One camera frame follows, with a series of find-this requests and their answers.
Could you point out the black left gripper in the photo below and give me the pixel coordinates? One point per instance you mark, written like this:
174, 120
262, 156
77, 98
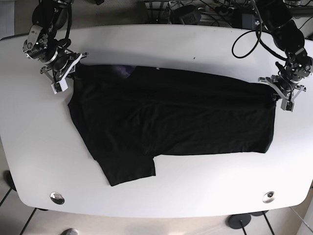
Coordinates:
284, 88

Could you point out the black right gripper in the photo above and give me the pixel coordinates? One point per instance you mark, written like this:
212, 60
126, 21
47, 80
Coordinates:
47, 69

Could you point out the black T-shirt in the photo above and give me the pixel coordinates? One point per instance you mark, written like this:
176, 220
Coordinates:
128, 115

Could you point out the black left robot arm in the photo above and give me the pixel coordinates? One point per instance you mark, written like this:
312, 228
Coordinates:
277, 18

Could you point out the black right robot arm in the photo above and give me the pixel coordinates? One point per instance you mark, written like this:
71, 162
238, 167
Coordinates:
48, 39

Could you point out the right silver table grommet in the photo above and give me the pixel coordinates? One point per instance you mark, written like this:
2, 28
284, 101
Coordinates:
268, 197

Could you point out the silver table grommet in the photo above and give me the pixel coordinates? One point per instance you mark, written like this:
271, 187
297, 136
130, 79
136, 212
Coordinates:
268, 197
57, 198

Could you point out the black left table leg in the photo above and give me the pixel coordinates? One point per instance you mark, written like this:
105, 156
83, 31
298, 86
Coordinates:
9, 181

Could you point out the left silver table grommet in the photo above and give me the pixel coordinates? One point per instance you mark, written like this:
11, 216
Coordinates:
57, 198

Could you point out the black round stand base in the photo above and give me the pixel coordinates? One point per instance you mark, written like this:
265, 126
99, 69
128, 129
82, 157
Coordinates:
238, 221

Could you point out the grey shoe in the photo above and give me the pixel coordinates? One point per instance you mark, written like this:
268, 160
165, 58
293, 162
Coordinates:
70, 231

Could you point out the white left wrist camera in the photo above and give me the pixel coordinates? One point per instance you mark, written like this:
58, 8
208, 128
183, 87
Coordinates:
287, 105

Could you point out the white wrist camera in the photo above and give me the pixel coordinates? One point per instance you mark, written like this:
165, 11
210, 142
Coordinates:
287, 105
60, 86

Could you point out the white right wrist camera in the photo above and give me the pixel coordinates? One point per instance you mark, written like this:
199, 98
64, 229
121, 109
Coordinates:
60, 86

